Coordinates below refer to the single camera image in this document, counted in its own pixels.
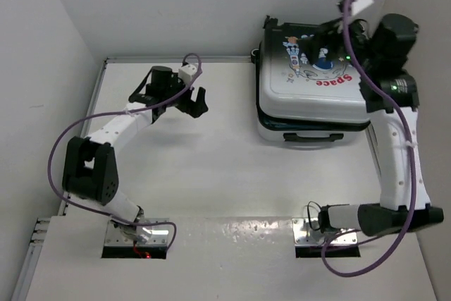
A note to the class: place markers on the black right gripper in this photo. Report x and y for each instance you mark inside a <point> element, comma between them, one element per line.
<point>327,32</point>

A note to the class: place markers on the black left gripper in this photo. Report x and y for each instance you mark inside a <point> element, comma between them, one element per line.
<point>193,108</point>

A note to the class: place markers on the grey suitcase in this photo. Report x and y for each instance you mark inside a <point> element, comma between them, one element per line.
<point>302,103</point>

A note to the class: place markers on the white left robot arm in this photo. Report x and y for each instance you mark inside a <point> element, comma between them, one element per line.
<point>90,169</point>

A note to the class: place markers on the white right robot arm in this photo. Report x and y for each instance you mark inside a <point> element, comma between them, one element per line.
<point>392,102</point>

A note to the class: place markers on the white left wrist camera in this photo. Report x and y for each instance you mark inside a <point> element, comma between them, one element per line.
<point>187,72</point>

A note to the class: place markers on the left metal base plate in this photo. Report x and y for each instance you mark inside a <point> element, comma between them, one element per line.
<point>119,235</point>

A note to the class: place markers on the metal base plate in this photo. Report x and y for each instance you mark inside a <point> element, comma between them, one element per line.
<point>119,235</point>
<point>306,233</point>

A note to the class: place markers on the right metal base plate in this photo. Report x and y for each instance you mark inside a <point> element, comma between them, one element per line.
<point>306,233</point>

